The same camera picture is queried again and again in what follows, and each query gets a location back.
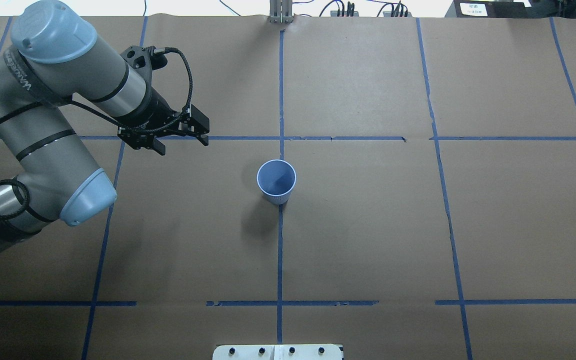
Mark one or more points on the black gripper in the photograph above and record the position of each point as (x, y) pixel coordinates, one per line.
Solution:
(155, 111)

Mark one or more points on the light blue ribbed cup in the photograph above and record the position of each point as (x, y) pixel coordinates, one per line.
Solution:
(276, 179)

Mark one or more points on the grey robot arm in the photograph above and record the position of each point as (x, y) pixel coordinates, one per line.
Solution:
(57, 59)

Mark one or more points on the black power strip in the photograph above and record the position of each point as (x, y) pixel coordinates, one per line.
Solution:
(368, 9)

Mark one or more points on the black labelled box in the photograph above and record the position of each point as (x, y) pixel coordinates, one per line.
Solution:
(493, 9)

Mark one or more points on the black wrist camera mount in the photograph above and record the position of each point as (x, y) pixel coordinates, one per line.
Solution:
(145, 60)

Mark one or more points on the aluminium frame post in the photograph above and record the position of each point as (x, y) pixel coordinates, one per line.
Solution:
(281, 11)

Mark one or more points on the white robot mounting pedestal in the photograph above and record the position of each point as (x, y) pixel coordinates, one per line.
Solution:
(309, 351)

